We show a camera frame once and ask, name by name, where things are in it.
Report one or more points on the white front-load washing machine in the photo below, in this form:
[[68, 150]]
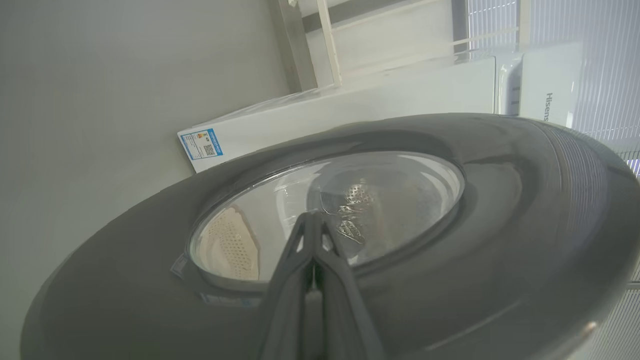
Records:
[[350, 110]]

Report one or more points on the perforated steel drum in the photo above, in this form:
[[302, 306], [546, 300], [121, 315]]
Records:
[[356, 192]]

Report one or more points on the blue energy label sticker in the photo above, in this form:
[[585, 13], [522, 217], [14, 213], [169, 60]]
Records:
[[202, 145]]

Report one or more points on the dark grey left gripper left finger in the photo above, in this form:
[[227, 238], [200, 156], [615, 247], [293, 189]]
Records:
[[285, 310]]

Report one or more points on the grey round washing machine door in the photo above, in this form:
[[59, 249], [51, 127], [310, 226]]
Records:
[[500, 250]]

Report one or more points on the white railing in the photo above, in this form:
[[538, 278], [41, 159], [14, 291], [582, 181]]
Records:
[[327, 45]]

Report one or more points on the beige perforated laundry basket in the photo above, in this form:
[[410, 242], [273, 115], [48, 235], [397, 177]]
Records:
[[230, 245]]

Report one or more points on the white window blinds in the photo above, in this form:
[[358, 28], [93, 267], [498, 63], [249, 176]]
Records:
[[600, 40]]

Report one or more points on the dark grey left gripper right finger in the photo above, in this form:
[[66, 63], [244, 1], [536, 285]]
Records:
[[345, 310]]

